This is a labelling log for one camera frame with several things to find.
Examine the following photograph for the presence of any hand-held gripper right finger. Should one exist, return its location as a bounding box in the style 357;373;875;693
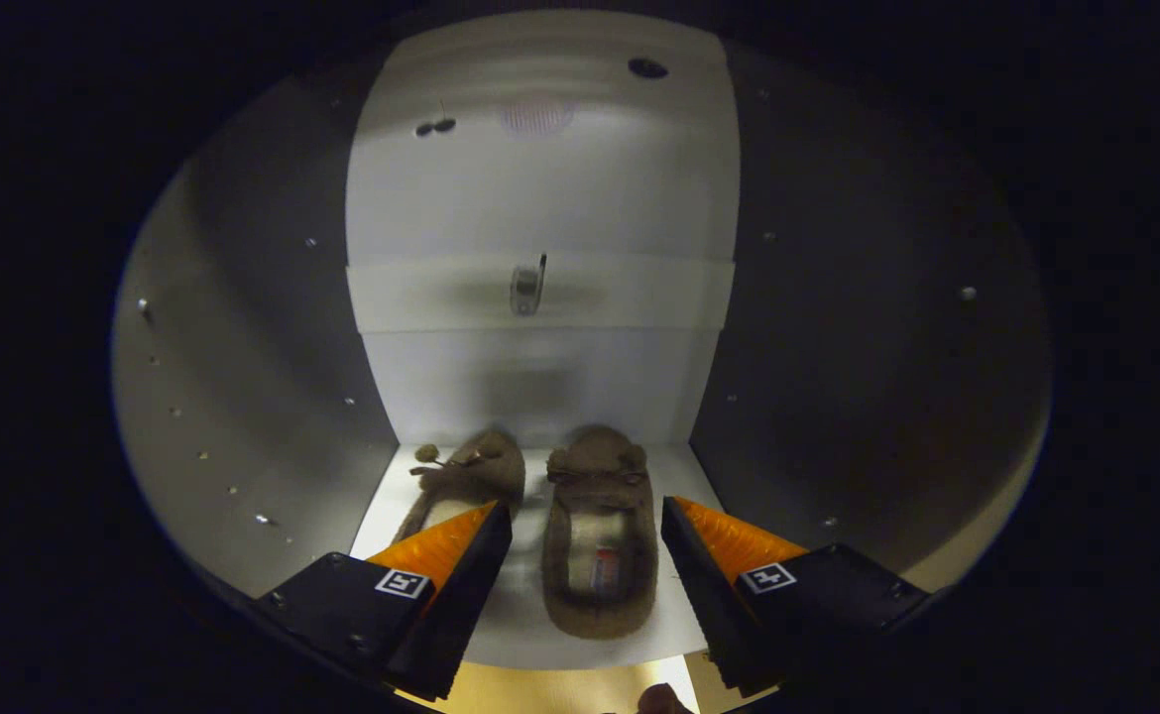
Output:
661;496;933;695

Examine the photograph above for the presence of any grey shoe cabinet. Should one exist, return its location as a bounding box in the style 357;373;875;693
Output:
109;10;1055;685

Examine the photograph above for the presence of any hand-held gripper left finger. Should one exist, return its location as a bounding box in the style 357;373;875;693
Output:
255;501;514;701

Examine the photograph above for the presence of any brown fuzzy shoe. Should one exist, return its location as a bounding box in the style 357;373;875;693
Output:
390;426;527;546
542;426;660;641

